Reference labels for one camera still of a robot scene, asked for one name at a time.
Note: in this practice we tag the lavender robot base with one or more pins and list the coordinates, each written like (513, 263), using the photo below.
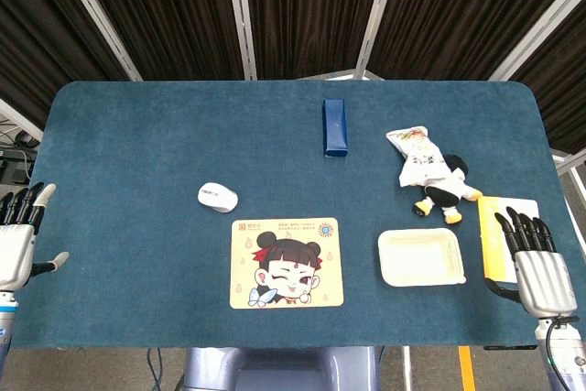
(279, 368)

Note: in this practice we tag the white computer mouse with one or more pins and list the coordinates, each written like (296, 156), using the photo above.
(217, 197)

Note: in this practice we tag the yellow white book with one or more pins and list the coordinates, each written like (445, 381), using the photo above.
(496, 244)

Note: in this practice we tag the right lavender robot arm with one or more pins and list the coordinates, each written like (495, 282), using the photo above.
(561, 350)

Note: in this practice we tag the blue table cloth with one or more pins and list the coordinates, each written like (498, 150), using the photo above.
(183, 144)

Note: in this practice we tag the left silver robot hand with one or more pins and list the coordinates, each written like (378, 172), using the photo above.
(14, 244)

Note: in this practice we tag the black equipment on floor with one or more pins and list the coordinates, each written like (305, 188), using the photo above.
(14, 162)

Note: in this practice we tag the white snack bag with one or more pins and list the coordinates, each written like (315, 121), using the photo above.
(419, 155)

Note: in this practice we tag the white disposable food tray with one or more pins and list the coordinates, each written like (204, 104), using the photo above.
(419, 256)

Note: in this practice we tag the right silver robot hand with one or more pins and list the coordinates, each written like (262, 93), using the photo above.
(545, 276)

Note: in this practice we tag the black white plush doll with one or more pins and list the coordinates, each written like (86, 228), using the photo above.
(446, 194)

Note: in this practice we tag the dark blue rectangular box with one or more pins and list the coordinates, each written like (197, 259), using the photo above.
(335, 127)

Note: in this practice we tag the cartoon girl mouse pad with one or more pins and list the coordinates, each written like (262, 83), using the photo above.
(286, 263)

